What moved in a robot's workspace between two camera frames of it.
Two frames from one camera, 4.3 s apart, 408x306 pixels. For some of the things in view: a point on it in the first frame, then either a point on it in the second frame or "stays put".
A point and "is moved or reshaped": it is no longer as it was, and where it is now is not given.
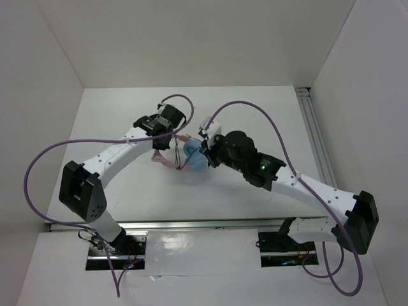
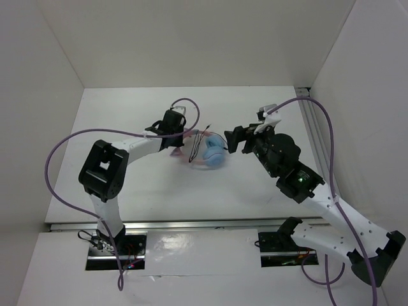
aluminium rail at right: (305, 95) stays put
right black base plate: (279, 249) stays put
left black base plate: (128, 252) stays put
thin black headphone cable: (177, 155) to (197, 141)
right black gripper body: (218, 153) to (258, 143)
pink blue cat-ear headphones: (195, 159) is moved or reshaped
